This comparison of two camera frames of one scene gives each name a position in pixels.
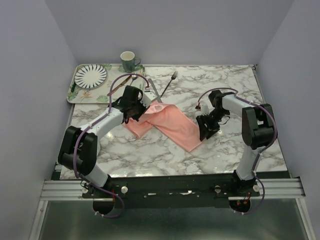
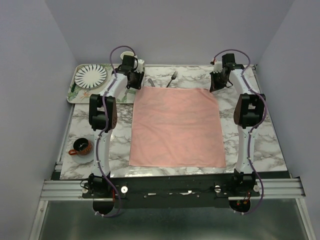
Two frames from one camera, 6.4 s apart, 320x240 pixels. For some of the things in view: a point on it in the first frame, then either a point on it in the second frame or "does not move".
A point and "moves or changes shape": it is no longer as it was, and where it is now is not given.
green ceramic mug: x=128 y=58 does not move
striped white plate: x=90 y=76 does not move
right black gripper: x=204 y=131 -> x=213 y=86
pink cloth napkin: x=169 y=122 moves or changes shape
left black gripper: x=143 y=108 -> x=136 y=85
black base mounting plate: x=170 y=190 does not move
